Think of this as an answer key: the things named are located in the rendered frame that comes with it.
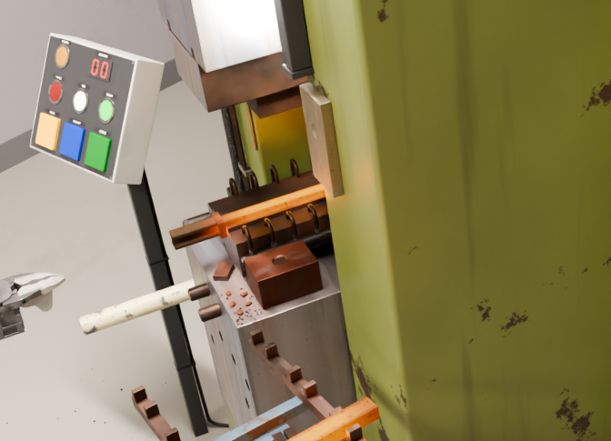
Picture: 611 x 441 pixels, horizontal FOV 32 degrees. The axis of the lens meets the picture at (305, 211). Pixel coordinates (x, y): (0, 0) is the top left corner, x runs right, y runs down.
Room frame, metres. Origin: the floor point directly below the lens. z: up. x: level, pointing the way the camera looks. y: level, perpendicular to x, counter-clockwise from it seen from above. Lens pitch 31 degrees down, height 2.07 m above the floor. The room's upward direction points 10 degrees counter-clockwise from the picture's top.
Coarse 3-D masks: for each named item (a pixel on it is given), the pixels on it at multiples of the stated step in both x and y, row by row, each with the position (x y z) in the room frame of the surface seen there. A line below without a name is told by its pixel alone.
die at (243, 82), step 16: (176, 48) 1.84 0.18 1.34; (176, 64) 1.87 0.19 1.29; (192, 64) 1.73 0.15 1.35; (240, 64) 1.71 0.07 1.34; (256, 64) 1.72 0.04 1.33; (272, 64) 1.73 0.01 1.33; (192, 80) 1.76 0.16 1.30; (208, 80) 1.69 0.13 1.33; (224, 80) 1.70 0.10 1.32; (240, 80) 1.71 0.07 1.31; (256, 80) 1.72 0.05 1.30; (272, 80) 1.73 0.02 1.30; (288, 80) 1.73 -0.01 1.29; (304, 80) 1.74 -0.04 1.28; (208, 96) 1.69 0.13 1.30; (224, 96) 1.70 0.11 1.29; (240, 96) 1.71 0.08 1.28; (256, 96) 1.72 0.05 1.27; (208, 112) 1.69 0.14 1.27
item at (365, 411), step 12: (348, 408) 1.15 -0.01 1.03; (360, 408) 1.15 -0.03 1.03; (372, 408) 1.14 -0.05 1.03; (324, 420) 1.14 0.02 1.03; (336, 420) 1.13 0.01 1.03; (348, 420) 1.13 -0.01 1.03; (360, 420) 1.13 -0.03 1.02; (372, 420) 1.14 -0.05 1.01; (312, 432) 1.12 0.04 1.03; (324, 432) 1.11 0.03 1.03; (336, 432) 1.11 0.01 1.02
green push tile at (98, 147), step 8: (96, 136) 2.15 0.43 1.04; (104, 136) 2.14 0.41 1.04; (88, 144) 2.17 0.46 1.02; (96, 144) 2.15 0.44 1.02; (104, 144) 2.13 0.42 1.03; (88, 152) 2.16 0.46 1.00; (96, 152) 2.14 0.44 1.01; (104, 152) 2.12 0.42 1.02; (88, 160) 2.15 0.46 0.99; (96, 160) 2.13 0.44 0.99; (104, 160) 2.11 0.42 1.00; (96, 168) 2.12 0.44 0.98; (104, 168) 2.10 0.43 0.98
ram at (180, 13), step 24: (168, 0) 1.82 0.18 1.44; (192, 0) 1.64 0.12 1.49; (216, 0) 1.65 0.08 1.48; (240, 0) 1.67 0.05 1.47; (264, 0) 1.68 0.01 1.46; (168, 24) 1.87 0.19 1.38; (192, 24) 1.67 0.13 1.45; (216, 24) 1.65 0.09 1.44; (240, 24) 1.66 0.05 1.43; (264, 24) 1.67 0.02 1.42; (192, 48) 1.71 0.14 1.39; (216, 48) 1.65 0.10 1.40; (240, 48) 1.66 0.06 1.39; (264, 48) 1.67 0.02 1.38
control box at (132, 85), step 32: (96, 64) 2.25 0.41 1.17; (128, 64) 2.18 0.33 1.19; (160, 64) 2.20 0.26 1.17; (64, 96) 2.30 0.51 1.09; (96, 96) 2.21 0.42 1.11; (128, 96) 2.14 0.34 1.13; (96, 128) 2.18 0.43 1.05; (128, 128) 2.12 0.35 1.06; (64, 160) 2.22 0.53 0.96; (128, 160) 2.11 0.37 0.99
